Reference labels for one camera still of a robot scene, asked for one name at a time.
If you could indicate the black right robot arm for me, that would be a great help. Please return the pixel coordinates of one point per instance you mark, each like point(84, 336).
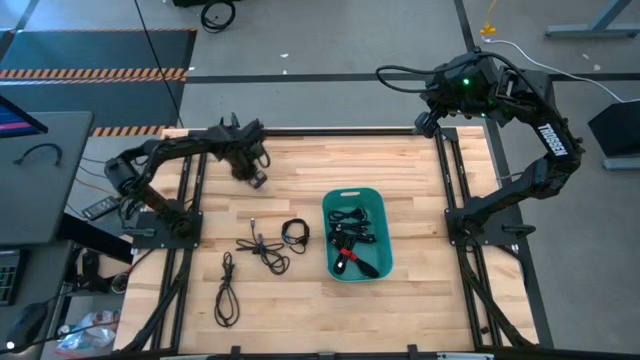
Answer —
point(552, 140)

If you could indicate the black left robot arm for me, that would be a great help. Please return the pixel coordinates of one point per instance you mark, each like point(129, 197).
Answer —
point(175, 147)

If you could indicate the black desk support bar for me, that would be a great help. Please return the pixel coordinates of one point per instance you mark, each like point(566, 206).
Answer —
point(95, 240)

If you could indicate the black box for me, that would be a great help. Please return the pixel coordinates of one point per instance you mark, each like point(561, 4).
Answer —
point(617, 130)

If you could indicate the black hazard-striped floor mat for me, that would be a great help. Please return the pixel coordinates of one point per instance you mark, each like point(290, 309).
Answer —
point(100, 50)

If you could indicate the computer monitor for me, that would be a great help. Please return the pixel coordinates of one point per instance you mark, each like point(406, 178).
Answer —
point(15, 122)

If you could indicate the clear plastic bag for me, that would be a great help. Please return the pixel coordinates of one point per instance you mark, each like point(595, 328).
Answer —
point(87, 332)

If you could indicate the black table clamp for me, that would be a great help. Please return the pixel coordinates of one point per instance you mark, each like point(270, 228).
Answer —
point(234, 120)

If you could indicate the black computer mouse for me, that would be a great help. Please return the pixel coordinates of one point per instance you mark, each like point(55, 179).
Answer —
point(27, 325)

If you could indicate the black remote on floor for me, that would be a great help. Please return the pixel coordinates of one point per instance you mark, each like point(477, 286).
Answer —
point(101, 208)

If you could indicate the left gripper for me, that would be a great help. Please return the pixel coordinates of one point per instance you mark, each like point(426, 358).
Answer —
point(242, 150)

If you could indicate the teal plastic bin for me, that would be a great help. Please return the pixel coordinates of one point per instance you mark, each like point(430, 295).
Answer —
point(372, 200)

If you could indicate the keyboard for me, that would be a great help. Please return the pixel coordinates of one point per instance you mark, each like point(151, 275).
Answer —
point(9, 277)

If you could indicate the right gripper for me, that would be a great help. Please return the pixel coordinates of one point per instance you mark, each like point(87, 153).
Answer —
point(429, 125)

